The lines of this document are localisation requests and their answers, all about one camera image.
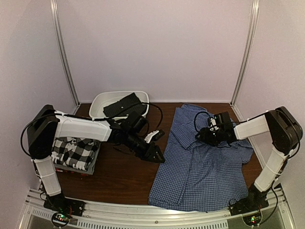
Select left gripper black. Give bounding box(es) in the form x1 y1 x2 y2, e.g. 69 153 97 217
124 132 165 164

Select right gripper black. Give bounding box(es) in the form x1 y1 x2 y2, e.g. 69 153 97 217
195 127 224 146

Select blue checked long sleeve shirt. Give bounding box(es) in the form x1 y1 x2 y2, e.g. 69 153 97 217
148 104 254 212

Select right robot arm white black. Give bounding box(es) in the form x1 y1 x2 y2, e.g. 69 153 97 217
195 106 303 211

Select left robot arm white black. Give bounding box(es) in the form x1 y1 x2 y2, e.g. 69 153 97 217
22 104 165 212

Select black patterned shirt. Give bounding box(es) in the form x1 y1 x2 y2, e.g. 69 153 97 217
103 91 149 117

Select white plastic tub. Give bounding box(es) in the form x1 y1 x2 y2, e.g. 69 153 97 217
89 91 149 119

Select black white plaid folded shirt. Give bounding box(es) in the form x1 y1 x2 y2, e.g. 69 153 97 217
51 137 100 172

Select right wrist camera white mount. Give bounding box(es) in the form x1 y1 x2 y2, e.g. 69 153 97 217
208 117 219 131

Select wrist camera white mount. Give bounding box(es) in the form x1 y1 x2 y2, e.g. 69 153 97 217
208 117 219 131
144 130 165 144

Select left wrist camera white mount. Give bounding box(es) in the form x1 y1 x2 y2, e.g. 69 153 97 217
144 130 165 144

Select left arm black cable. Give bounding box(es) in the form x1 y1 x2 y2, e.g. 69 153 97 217
20 102 164 156

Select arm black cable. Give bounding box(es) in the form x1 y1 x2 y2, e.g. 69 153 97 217
20 102 164 156
194 110 236 148

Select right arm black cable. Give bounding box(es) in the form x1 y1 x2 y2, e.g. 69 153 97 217
194 110 236 148

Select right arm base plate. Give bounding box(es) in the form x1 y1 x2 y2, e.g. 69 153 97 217
228 197 269 216

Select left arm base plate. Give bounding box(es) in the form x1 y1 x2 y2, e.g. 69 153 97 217
43 196 85 217

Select right aluminium frame post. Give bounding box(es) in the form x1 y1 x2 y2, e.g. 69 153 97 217
230 0 260 107

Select aluminium frame post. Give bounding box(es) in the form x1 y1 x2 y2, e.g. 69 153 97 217
230 0 260 107
50 0 80 106

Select left aluminium frame post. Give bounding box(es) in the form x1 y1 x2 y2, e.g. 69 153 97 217
50 0 80 106

